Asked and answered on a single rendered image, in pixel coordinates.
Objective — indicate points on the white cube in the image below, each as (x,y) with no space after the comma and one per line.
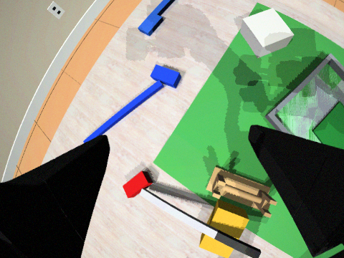
(265,32)

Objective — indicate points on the green mat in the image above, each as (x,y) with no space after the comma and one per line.
(214,132)

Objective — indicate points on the yellow block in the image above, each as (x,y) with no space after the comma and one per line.
(230,220)

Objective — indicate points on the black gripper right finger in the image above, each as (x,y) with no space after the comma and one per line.
(309,177)

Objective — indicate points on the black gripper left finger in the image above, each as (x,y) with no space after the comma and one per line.
(46,212)

